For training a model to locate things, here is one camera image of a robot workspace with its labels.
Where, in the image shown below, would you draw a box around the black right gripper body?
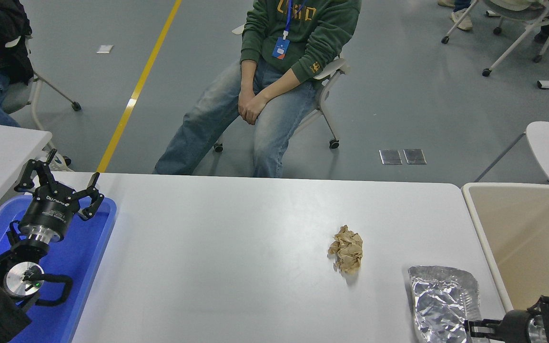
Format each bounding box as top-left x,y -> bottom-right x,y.
497,310 -> 533,343

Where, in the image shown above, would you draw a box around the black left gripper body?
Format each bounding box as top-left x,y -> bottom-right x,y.
19,187 -> 81,235

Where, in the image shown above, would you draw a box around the tan paper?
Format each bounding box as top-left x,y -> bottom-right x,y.
328,225 -> 364,274

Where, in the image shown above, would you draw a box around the person's right hand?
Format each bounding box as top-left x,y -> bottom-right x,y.
238,91 -> 256,120

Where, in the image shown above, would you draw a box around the person's left hand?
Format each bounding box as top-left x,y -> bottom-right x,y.
245,97 -> 269,126

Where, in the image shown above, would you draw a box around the blue plastic tray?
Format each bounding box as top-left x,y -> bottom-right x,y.
0,194 -> 118,343

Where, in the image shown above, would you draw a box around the large pale bin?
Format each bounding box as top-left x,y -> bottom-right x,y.
461,182 -> 549,343

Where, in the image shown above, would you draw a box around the white-framed wheeled chair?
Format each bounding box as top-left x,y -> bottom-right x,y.
441,0 -> 549,78

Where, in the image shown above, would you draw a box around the blue lanyard with badge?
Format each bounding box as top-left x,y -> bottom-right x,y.
272,0 -> 308,60

